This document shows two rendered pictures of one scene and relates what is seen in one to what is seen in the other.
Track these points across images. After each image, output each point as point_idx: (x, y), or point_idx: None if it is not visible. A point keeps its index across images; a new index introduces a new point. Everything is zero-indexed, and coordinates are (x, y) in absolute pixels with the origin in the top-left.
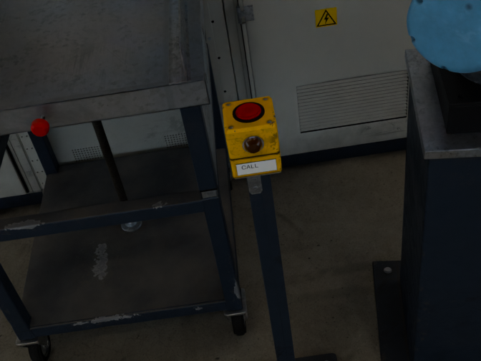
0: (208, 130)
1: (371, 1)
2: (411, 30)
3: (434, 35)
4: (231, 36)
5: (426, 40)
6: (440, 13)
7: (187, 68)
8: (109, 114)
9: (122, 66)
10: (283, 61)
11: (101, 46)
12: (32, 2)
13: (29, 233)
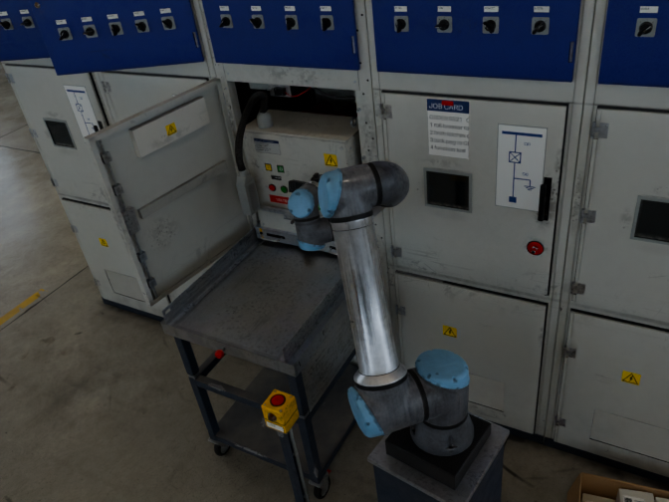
0: (313, 382)
1: (480, 334)
2: (348, 400)
3: (353, 409)
4: (393, 318)
5: (352, 409)
6: (352, 401)
7: (291, 355)
8: (252, 361)
9: (270, 338)
10: (421, 345)
11: (272, 321)
12: (269, 274)
13: (218, 391)
